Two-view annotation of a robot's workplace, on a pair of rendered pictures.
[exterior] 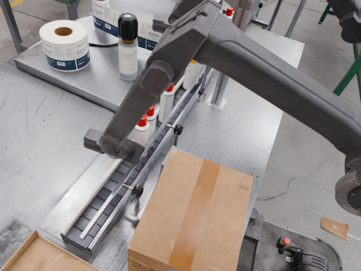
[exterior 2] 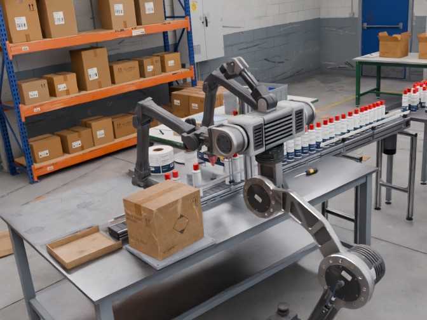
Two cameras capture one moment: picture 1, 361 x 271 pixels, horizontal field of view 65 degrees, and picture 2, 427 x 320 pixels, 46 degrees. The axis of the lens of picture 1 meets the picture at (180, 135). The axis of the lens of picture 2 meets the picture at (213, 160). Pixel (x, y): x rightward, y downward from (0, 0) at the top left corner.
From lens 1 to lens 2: 2.19 m
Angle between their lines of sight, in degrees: 42
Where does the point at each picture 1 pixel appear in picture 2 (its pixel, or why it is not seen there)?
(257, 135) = not seen: hidden behind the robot
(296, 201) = not seen: outside the picture
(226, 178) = (184, 188)
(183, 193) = (159, 190)
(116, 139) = (138, 167)
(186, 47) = (138, 108)
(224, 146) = (234, 214)
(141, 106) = (140, 141)
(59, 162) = not seen: hidden behind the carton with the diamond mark
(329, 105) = (175, 121)
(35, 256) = (93, 237)
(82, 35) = (168, 151)
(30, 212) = (100, 225)
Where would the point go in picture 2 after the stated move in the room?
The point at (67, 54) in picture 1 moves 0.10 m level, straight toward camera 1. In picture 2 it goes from (155, 161) to (152, 166)
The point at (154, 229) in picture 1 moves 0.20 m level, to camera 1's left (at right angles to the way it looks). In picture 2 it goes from (136, 195) to (108, 189)
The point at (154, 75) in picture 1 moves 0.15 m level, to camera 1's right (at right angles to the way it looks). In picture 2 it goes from (134, 119) to (157, 122)
